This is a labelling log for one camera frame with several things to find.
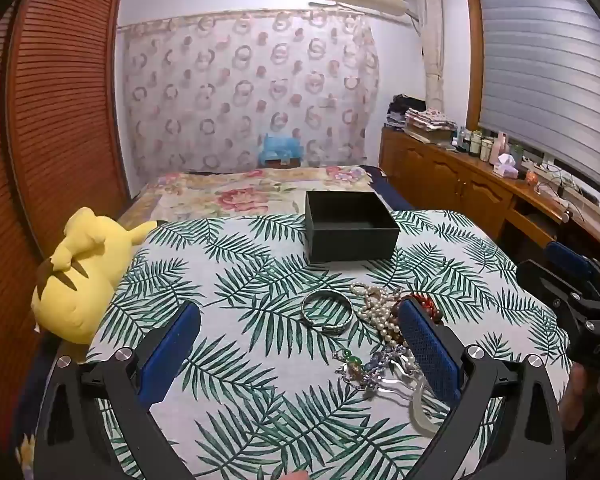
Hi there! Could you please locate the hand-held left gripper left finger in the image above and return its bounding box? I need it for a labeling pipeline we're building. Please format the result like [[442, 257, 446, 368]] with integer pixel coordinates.
[[34, 301, 202, 480]]

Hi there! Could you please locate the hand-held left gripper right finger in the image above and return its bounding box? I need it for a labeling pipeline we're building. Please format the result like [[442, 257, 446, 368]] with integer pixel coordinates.
[[398, 298, 567, 480]]

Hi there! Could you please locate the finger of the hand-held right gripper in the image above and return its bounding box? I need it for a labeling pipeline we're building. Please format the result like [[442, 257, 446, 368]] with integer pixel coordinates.
[[516, 259, 600, 331], [545, 241, 600, 306]]

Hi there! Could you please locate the red bead bracelet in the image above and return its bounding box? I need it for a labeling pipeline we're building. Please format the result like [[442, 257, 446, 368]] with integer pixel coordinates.
[[409, 294, 444, 322]]

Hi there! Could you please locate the blue rhinestone brooch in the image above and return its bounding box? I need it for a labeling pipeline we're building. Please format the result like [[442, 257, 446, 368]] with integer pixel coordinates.
[[367, 345, 407, 386]]

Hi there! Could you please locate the pale jade bangle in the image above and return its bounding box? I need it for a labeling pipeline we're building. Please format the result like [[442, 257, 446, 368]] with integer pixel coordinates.
[[407, 370, 443, 436]]

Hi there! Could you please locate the pearl necklace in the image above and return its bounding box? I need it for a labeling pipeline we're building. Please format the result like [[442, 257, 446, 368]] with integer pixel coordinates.
[[350, 282, 407, 348]]

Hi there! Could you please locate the green gem silver brooch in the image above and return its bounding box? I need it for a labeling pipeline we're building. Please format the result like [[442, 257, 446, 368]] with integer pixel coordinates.
[[332, 350, 370, 386]]

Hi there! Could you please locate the silver bangle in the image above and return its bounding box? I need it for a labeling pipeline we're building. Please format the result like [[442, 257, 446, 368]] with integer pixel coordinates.
[[301, 290, 354, 333]]

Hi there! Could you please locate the black box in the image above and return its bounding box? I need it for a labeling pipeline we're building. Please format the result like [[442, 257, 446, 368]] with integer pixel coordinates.
[[304, 190, 401, 265]]

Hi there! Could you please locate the leaf print tablecloth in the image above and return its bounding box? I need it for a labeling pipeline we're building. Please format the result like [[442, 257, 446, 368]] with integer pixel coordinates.
[[86, 209, 573, 480]]

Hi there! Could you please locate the yellow plush toy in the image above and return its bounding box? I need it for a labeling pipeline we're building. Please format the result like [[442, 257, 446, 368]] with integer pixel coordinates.
[[31, 206, 158, 345]]

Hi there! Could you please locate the white tissue box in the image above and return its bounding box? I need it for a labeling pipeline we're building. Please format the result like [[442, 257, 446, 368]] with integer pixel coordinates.
[[490, 152, 521, 180]]

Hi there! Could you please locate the wooden cabinet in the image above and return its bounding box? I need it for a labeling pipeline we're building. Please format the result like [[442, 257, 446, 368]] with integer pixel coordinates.
[[379, 126, 600, 263]]

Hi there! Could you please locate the row of cosmetic bottles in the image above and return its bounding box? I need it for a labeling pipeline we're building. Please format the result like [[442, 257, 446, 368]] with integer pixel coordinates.
[[454, 127, 525, 167]]

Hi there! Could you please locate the floral blanket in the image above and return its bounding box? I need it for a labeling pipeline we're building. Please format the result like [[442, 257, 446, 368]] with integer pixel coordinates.
[[116, 165, 377, 224]]

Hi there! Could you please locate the navy blue bedsheet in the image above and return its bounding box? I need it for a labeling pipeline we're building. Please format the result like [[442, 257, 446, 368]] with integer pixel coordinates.
[[362, 164, 411, 213]]

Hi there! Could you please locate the stack of folded clothes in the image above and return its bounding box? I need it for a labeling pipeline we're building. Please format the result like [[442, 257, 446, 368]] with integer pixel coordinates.
[[386, 93, 459, 144]]

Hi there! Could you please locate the blue plush toy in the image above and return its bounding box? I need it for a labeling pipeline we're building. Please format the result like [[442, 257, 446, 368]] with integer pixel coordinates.
[[258, 132, 302, 167]]

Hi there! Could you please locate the tied white curtain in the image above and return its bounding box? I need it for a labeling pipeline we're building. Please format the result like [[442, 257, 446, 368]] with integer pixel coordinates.
[[413, 0, 444, 112]]

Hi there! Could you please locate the ring pattern curtain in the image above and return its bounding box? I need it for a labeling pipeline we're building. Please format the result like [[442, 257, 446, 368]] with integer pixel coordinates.
[[116, 9, 382, 175]]

